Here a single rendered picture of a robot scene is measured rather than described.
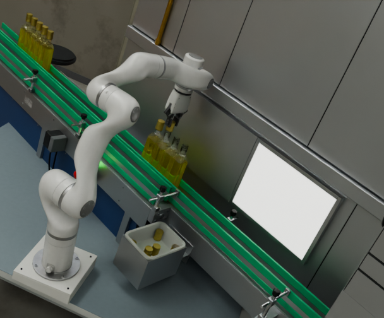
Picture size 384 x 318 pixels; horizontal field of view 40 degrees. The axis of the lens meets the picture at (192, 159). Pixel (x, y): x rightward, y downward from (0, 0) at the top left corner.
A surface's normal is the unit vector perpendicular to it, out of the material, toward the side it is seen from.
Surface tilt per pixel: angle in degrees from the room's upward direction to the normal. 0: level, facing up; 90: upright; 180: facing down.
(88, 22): 90
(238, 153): 90
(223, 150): 90
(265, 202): 90
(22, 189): 0
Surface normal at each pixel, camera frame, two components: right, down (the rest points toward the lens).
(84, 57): -0.25, 0.40
